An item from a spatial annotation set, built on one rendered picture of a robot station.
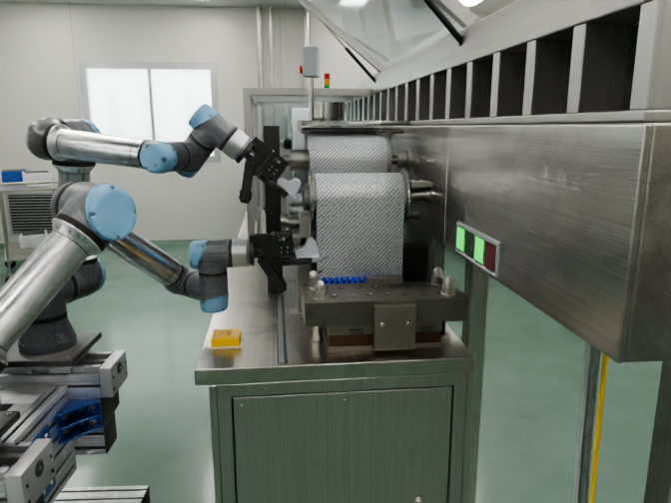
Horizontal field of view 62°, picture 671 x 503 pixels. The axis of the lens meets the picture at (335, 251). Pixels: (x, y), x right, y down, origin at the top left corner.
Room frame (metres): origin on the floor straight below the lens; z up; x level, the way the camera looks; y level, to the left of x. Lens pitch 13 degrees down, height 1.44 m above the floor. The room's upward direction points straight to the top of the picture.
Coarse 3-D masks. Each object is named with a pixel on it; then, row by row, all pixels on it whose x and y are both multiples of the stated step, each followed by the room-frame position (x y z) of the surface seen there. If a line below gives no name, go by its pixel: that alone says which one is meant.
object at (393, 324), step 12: (384, 312) 1.26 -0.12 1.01; (396, 312) 1.26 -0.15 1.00; (408, 312) 1.26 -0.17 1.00; (384, 324) 1.26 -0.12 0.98; (396, 324) 1.26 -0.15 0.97; (408, 324) 1.26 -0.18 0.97; (384, 336) 1.26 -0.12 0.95; (396, 336) 1.26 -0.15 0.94; (408, 336) 1.26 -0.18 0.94; (384, 348) 1.26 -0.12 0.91; (396, 348) 1.26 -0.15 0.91; (408, 348) 1.26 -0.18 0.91
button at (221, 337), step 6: (216, 330) 1.35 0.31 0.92; (222, 330) 1.35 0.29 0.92; (228, 330) 1.35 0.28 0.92; (234, 330) 1.35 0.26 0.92; (240, 330) 1.36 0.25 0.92; (216, 336) 1.31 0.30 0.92; (222, 336) 1.31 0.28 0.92; (228, 336) 1.31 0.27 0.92; (234, 336) 1.31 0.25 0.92; (240, 336) 1.33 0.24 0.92; (216, 342) 1.30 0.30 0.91; (222, 342) 1.30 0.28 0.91; (228, 342) 1.30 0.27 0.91; (234, 342) 1.30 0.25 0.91
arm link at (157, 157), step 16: (32, 128) 1.48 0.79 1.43; (48, 128) 1.46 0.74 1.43; (64, 128) 1.48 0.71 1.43; (32, 144) 1.47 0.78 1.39; (48, 144) 1.44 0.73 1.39; (64, 144) 1.44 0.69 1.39; (80, 144) 1.43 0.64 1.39; (96, 144) 1.41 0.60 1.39; (112, 144) 1.40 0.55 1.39; (128, 144) 1.39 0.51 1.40; (144, 144) 1.38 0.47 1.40; (160, 144) 1.35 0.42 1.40; (176, 144) 1.41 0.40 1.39; (48, 160) 1.52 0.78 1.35; (64, 160) 1.50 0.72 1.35; (96, 160) 1.43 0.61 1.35; (112, 160) 1.41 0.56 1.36; (128, 160) 1.39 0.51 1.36; (144, 160) 1.35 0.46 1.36; (160, 160) 1.34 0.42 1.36; (176, 160) 1.37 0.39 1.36
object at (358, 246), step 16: (320, 224) 1.46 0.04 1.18; (336, 224) 1.46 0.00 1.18; (352, 224) 1.47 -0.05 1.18; (368, 224) 1.47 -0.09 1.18; (384, 224) 1.48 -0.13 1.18; (400, 224) 1.48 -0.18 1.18; (320, 240) 1.46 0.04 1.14; (336, 240) 1.46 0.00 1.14; (352, 240) 1.47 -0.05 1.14; (368, 240) 1.47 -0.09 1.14; (384, 240) 1.48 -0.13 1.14; (400, 240) 1.48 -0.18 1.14; (336, 256) 1.46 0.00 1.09; (352, 256) 1.47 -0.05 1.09; (368, 256) 1.47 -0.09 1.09; (384, 256) 1.48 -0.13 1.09; (400, 256) 1.48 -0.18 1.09; (320, 272) 1.46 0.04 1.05; (336, 272) 1.46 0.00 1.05; (352, 272) 1.47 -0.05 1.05; (368, 272) 1.47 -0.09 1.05; (384, 272) 1.48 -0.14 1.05; (400, 272) 1.48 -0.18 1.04
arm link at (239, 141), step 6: (240, 132) 1.49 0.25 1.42; (234, 138) 1.47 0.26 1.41; (240, 138) 1.47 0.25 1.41; (246, 138) 1.49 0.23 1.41; (228, 144) 1.47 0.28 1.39; (234, 144) 1.47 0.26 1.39; (240, 144) 1.47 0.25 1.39; (246, 144) 1.48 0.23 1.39; (222, 150) 1.48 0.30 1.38; (228, 150) 1.47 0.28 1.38; (234, 150) 1.47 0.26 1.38; (240, 150) 1.47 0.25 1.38; (228, 156) 1.49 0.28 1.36; (234, 156) 1.48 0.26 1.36
